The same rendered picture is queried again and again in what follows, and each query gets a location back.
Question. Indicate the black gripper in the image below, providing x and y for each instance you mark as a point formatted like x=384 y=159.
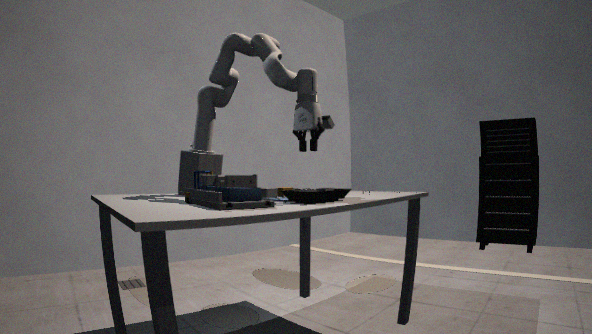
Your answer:
x=307 y=116

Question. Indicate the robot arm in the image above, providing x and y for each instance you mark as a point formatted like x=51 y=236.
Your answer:
x=305 y=82

